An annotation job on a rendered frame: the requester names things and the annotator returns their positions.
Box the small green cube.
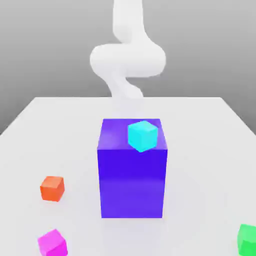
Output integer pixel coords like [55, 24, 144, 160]
[237, 223, 256, 256]

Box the small magenta cube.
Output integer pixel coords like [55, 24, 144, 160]
[37, 228, 69, 256]

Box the small orange cube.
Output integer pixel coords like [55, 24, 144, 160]
[39, 175, 66, 203]

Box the small cyan cube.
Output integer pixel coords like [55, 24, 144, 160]
[127, 120, 159, 153]

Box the large purple box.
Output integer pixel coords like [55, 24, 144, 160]
[96, 118, 168, 219]

